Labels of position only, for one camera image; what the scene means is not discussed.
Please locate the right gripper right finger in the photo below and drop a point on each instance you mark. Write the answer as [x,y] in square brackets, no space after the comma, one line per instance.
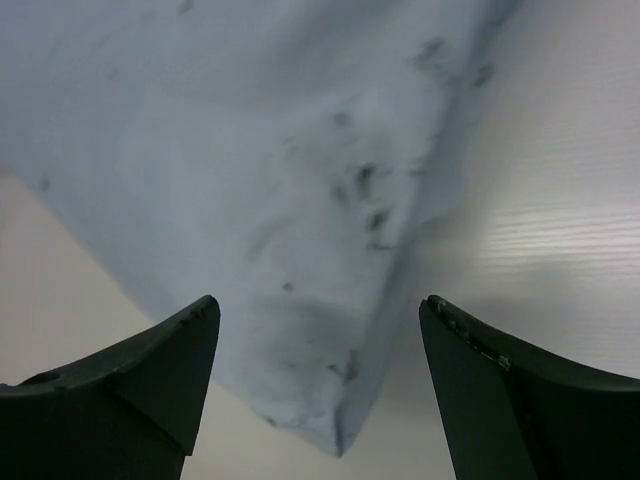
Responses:
[511,410]

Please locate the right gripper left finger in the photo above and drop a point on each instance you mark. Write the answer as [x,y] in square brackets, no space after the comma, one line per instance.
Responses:
[130,411]

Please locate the light blue pillowcase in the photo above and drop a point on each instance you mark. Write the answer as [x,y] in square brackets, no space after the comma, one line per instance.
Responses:
[277,155]

